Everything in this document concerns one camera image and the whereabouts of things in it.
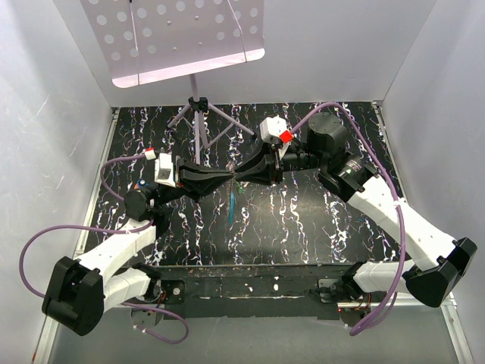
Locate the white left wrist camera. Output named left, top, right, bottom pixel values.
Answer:
left=144, top=148, right=176, bottom=187

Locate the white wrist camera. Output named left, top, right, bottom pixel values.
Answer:
left=259, top=116, right=293, bottom=157
left=144, top=148, right=176, bottom=187

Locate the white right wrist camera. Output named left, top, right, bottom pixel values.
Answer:
left=259, top=116, right=293, bottom=157

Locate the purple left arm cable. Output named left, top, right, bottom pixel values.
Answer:
left=19, top=152, right=189, bottom=344

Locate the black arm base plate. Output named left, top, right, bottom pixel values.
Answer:
left=154, top=264, right=383, bottom=320

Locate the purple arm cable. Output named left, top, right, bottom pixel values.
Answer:
left=291, top=102, right=407, bottom=337
left=19, top=152, right=189, bottom=344

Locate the perforated music stand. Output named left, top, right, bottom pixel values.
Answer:
left=81, top=0, right=265, bottom=150

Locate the key with green tag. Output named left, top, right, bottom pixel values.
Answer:
left=236, top=181, right=244, bottom=193

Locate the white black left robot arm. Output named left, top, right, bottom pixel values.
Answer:
left=42, top=158, right=233, bottom=336

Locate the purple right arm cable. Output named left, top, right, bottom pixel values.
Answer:
left=291, top=102, right=407, bottom=337

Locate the colourful toy block car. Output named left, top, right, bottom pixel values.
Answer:
left=133, top=179, right=152, bottom=193

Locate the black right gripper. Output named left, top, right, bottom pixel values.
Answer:
left=234, top=136, right=327, bottom=187

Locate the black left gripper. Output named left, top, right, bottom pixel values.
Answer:
left=152, top=156, right=233, bottom=206

